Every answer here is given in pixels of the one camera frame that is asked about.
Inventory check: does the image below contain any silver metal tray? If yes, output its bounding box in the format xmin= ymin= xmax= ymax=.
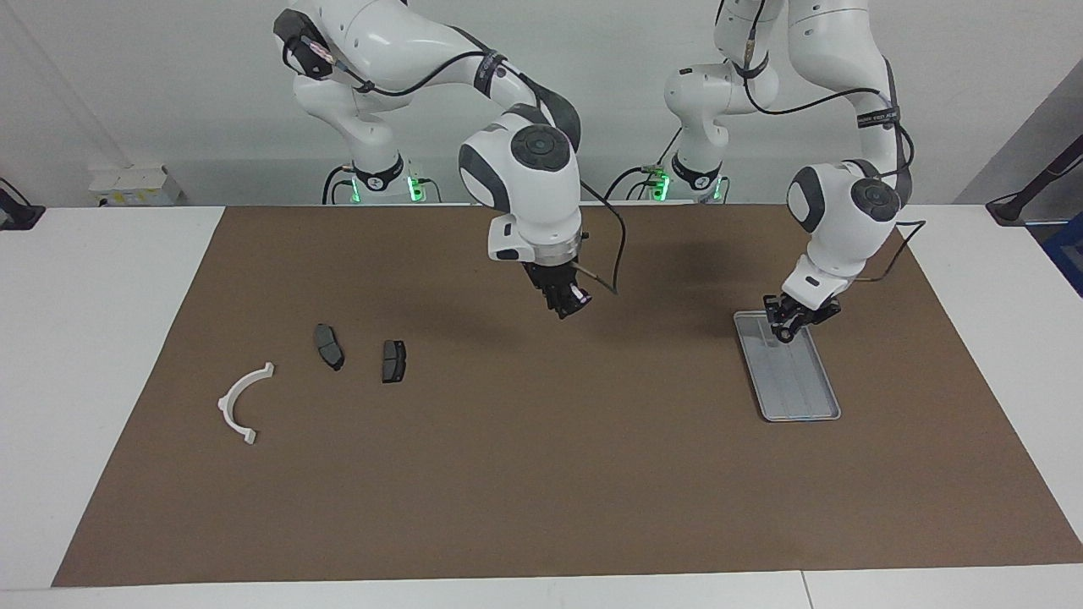
xmin=733 ymin=310 xmax=843 ymax=423

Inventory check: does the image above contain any brown table mat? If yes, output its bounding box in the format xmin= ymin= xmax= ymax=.
xmin=51 ymin=203 xmax=1083 ymax=588

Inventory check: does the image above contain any dark elongated brake pad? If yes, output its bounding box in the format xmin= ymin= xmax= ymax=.
xmin=313 ymin=323 xmax=346 ymax=372

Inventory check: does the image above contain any black stand with pole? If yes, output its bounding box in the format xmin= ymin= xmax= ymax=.
xmin=986 ymin=134 xmax=1083 ymax=228

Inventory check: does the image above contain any white power box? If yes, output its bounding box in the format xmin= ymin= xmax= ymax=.
xmin=89 ymin=163 xmax=184 ymax=207

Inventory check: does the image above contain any black stand foot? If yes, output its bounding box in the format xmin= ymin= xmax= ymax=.
xmin=0 ymin=176 xmax=46 ymax=232

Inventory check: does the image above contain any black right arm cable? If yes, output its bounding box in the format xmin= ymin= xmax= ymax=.
xmin=279 ymin=34 xmax=629 ymax=297

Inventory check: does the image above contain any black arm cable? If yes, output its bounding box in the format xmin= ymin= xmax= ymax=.
xmin=279 ymin=34 xmax=629 ymax=297
xmin=715 ymin=0 xmax=927 ymax=282

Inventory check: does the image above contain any black left base cable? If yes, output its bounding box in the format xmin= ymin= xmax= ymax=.
xmin=603 ymin=127 xmax=682 ymax=202

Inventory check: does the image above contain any black base cable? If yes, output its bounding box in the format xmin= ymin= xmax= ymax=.
xmin=322 ymin=165 xmax=360 ymax=206
xmin=603 ymin=127 xmax=682 ymax=202

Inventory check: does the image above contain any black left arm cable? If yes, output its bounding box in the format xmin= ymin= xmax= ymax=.
xmin=715 ymin=0 xmax=927 ymax=282

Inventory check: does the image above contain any black right arm strap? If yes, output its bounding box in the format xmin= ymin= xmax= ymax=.
xmin=472 ymin=49 xmax=510 ymax=96

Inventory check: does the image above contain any black right base cable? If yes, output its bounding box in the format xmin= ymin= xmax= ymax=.
xmin=322 ymin=165 xmax=360 ymax=206

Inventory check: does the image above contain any blue frame object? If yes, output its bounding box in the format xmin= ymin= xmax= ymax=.
xmin=1042 ymin=211 xmax=1083 ymax=299

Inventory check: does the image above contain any white semicircular bracket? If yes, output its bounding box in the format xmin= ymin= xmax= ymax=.
xmin=217 ymin=362 xmax=277 ymax=446

